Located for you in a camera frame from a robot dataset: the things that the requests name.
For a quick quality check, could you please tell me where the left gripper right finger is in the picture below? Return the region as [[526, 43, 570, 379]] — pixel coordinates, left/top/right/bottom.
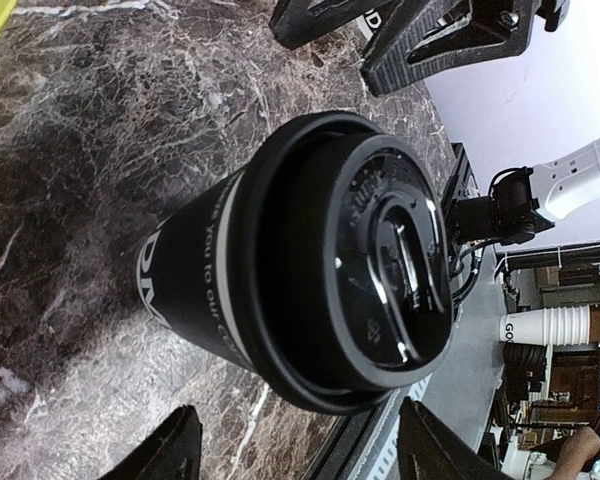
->
[[397, 397, 503, 480]]

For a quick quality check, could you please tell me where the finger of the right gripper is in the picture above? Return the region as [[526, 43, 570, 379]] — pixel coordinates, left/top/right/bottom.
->
[[269, 0, 380, 49], [360, 9, 530, 96]]

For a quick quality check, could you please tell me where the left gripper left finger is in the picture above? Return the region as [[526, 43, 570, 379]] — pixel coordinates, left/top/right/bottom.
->
[[100, 405, 203, 480]]

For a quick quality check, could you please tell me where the black plastic cup lid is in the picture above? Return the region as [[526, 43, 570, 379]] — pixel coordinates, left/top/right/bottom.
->
[[227, 111, 454, 415]]

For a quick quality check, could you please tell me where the black paper cup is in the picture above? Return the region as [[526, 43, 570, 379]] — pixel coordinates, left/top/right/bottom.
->
[[136, 171, 253, 370]]

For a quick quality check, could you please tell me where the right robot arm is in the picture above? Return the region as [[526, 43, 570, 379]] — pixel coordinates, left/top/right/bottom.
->
[[269, 0, 600, 245]]

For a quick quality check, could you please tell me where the background white cup stack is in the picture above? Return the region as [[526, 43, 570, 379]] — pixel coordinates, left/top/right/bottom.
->
[[499, 305, 590, 346]]

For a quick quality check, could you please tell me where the grey slotted cable duct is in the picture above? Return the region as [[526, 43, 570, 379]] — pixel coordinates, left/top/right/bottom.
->
[[365, 375, 431, 479]]

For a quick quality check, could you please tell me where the black front rail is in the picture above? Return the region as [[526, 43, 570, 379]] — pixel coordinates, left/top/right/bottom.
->
[[302, 392, 399, 479]]

